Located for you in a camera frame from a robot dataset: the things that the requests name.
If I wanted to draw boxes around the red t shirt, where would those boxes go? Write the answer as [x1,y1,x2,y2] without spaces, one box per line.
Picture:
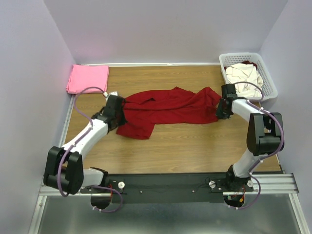
[116,87,221,140]

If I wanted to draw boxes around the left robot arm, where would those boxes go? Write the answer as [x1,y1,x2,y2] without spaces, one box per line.
[43,92,126,196]

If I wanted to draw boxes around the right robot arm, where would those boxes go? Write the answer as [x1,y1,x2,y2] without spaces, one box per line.
[215,84,284,192]

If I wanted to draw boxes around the cream white t shirt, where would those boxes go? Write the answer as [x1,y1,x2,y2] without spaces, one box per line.
[225,63,264,100]

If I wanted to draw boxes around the dark red shirt in basket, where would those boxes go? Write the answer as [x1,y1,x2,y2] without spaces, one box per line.
[241,60,257,69]

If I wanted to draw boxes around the white plastic basket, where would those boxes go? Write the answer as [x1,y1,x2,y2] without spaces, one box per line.
[219,52,278,101]

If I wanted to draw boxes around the folded pink t shirt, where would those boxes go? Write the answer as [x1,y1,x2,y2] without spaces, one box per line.
[66,64,110,94]

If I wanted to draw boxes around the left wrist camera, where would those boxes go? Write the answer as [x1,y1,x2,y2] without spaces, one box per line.
[102,91,119,99]

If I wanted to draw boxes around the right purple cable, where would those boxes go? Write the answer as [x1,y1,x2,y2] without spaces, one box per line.
[226,81,286,211]

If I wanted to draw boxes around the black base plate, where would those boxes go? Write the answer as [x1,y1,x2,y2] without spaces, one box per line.
[80,172,259,204]

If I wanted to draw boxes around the aluminium frame rail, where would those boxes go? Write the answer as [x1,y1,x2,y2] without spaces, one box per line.
[43,92,308,234]

